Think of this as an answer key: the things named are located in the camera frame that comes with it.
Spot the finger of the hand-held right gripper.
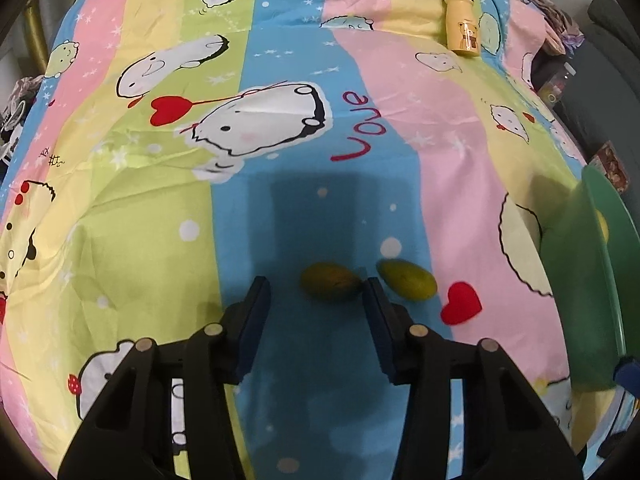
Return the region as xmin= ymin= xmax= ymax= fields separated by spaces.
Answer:
xmin=614 ymin=354 xmax=640 ymax=388

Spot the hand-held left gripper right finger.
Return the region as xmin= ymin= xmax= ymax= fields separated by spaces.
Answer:
xmin=362 ymin=276 xmax=583 ymax=480

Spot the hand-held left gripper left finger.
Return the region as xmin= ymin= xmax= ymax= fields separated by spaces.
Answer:
xmin=57 ymin=275 xmax=272 ymax=480

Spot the green mango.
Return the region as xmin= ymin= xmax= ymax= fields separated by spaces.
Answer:
xmin=376 ymin=258 xmax=437 ymax=303
xmin=300 ymin=262 xmax=362 ymax=302

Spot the green plate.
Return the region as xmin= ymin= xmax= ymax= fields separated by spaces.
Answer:
xmin=540 ymin=166 xmax=628 ymax=392

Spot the striped cartoon printed blanket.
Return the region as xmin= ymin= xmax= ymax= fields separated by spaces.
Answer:
xmin=0 ymin=0 xmax=636 ymax=480

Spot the red patterned box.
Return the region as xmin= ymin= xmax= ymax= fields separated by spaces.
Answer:
xmin=589 ymin=142 xmax=632 ymax=193

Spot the grey sofa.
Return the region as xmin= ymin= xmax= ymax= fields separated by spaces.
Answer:
xmin=565 ymin=0 xmax=640 ymax=161

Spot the clear plastic bottle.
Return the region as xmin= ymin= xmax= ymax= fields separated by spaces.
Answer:
xmin=531 ymin=52 xmax=576 ymax=108

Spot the black white patterned cloth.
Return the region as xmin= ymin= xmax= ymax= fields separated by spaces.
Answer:
xmin=0 ymin=77 xmax=41 ymax=171

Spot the yellow bottle with brown cap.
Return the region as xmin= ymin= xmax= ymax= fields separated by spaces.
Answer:
xmin=434 ymin=0 xmax=482 ymax=57

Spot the pile of pink cloth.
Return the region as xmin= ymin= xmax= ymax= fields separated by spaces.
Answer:
xmin=457 ymin=0 xmax=585 ymax=56

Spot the gold bed frame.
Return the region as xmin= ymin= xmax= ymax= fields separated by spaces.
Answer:
xmin=22 ymin=0 xmax=51 ymax=76

